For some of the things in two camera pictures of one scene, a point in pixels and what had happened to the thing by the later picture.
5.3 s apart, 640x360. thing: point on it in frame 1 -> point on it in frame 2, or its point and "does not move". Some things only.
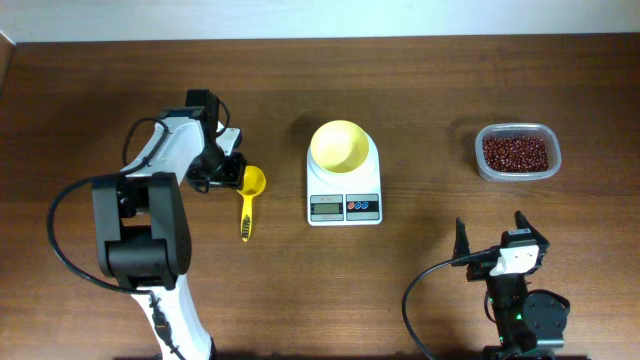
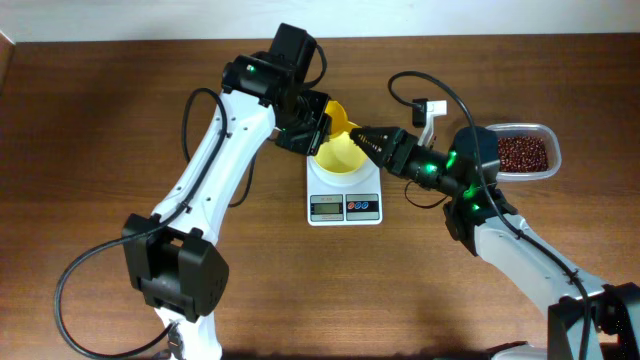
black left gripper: x=240 y=178 -> x=309 y=146
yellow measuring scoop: x=254 y=182 -> x=340 y=122
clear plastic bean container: x=518 y=151 does not move
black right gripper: x=541 y=242 -> x=400 y=146
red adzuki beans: x=514 y=154 does not move
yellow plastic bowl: x=339 y=146 does not move
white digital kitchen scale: x=345 y=199 does not move
